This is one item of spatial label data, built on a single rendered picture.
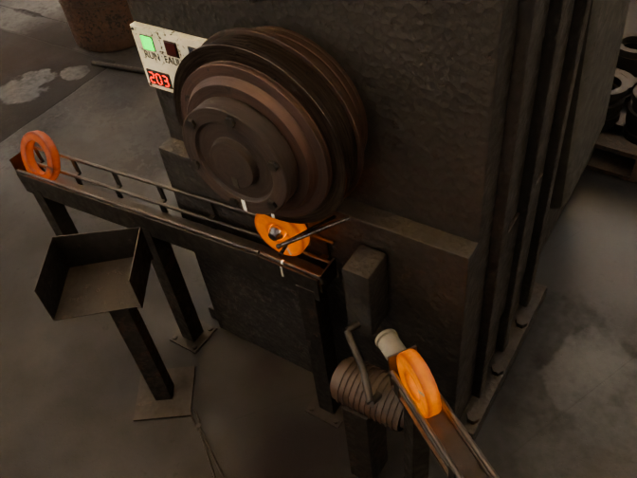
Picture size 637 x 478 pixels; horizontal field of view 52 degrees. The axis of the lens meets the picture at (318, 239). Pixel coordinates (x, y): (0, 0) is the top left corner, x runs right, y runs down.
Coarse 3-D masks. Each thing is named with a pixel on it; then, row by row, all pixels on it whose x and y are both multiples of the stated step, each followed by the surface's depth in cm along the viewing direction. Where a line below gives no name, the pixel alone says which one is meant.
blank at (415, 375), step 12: (396, 360) 151; (408, 360) 143; (420, 360) 142; (408, 372) 146; (420, 372) 140; (408, 384) 150; (420, 384) 140; (432, 384) 140; (420, 396) 143; (432, 396) 140; (420, 408) 146; (432, 408) 141
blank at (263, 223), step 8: (256, 216) 169; (264, 216) 167; (256, 224) 172; (264, 224) 169; (280, 224) 166; (288, 224) 163; (296, 224) 163; (304, 224) 165; (264, 232) 172; (288, 232) 166; (296, 232) 164; (264, 240) 175; (280, 240) 172; (304, 240) 166; (280, 248) 173; (288, 248) 171; (296, 248) 169; (304, 248) 169
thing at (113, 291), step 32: (64, 256) 197; (96, 256) 197; (128, 256) 198; (64, 288) 194; (96, 288) 192; (128, 288) 189; (128, 320) 199; (160, 384) 225; (192, 384) 235; (160, 416) 227
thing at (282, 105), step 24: (192, 72) 140; (216, 72) 136; (240, 72) 132; (192, 96) 142; (216, 96) 138; (240, 96) 133; (264, 96) 131; (288, 96) 130; (288, 120) 132; (312, 120) 132; (288, 144) 135; (312, 144) 134; (312, 168) 138; (312, 192) 144; (288, 216) 156
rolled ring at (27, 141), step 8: (24, 136) 229; (32, 136) 226; (40, 136) 224; (48, 136) 226; (24, 144) 231; (32, 144) 232; (40, 144) 225; (48, 144) 224; (24, 152) 232; (32, 152) 234; (48, 152) 224; (56, 152) 226; (24, 160) 234; (32, 160) 234; (48, 160) 225; (56, 160) 226; (32, 168) 233; (48, 168) 227; (56, 168) 227; (48, 176) 228; (56, 176) 230
